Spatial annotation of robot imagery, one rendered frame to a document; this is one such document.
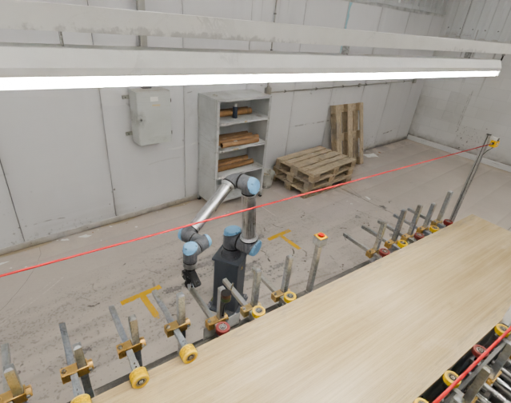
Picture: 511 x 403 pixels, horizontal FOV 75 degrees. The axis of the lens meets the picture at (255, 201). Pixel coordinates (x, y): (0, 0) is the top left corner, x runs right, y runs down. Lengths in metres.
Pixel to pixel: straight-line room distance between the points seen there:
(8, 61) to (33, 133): 3.20
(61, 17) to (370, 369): 1.94
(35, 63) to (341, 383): 1.79
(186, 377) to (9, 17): 1.58
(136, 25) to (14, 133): 3.20
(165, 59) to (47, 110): 3.15
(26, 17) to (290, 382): 1.73
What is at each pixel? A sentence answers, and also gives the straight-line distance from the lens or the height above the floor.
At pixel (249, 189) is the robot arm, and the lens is 2.41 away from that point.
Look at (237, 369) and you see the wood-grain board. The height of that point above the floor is 0.90.
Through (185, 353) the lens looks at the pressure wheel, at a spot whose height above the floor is 0.97.
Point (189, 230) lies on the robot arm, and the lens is 2.28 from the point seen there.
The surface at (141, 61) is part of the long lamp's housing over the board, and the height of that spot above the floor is 2.36.
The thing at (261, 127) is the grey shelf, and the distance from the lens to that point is 4.99.
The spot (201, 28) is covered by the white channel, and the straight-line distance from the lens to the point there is 0.96.
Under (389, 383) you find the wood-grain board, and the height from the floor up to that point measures 0.90.
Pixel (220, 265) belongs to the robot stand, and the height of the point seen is 0.53.
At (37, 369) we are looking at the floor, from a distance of 3.28.
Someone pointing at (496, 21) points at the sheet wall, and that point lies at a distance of 9.16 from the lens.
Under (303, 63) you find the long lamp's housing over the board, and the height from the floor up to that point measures 2.36.
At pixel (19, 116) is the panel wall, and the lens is 3.97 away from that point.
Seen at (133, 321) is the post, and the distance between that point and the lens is 1.82.
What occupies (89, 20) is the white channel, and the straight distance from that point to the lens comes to 0.87.
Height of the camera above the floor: 2.47
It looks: 29 degrees down
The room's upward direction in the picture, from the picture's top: 6 degrees clockwise
